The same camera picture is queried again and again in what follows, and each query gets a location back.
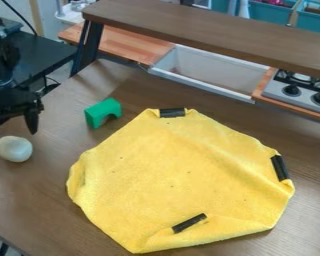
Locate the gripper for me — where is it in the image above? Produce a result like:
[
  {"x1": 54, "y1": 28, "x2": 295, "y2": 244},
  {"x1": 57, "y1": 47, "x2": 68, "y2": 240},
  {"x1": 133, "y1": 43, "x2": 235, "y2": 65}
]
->
[{"x1": 0, "y1": 87, "x2": 46, "y2": 146}]

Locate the white toy egg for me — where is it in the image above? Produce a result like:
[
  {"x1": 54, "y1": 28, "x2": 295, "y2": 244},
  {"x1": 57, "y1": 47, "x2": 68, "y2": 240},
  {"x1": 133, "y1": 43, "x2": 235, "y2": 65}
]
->
[{"x1": 0, "y1": 135, "x2": 35, "y2": 164}]

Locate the yellow cloth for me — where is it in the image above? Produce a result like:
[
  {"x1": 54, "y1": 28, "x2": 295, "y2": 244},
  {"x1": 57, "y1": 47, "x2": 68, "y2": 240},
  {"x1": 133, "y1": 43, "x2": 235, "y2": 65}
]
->
[{"x1": 65, "y1": 107, "x2": 297, "y2": 255}]

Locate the dark wooden shelf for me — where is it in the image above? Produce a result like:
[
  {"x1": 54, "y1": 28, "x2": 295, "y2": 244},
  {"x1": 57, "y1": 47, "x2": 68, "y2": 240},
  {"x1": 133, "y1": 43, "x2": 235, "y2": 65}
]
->
[{"x1": 69, "y1": 0, "x2": 320, "y2": 81}]

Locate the teal plastic bin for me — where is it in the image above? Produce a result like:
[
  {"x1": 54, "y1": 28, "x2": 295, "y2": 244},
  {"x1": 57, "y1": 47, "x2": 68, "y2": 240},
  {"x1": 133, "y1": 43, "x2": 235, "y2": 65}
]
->
[
  {"x1": 246, "y1": 0, "x2": 299, "y2": 26},
  {"x1": 294, "y1": 0, "x2": 320, "y2": 36}
]

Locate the toy sink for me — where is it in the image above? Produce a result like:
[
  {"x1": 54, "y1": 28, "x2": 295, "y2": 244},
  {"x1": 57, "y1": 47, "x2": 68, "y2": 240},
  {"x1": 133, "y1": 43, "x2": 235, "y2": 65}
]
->
[{"x1": 146, "y1": 43, "x2": 273, "y2": 105}]

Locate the black table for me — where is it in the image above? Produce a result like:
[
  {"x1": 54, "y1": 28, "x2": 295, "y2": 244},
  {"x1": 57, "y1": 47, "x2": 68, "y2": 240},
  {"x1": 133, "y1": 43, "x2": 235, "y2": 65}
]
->
[{"x1": 1, "y1": 18, "x2": 80, "y2": 94}]

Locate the green arch block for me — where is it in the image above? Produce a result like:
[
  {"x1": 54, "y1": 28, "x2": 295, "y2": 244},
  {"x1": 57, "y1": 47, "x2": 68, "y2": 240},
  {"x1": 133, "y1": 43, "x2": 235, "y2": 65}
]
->
[{"x1": 82, "y1": 97, "x2": 124, "y2": 130}]

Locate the toy stove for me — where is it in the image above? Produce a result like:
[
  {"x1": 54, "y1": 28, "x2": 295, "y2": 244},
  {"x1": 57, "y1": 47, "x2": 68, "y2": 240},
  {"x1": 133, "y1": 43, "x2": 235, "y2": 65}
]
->
[{"x1": 260, "y1": 68, "x2": 320, "y2": 117}]

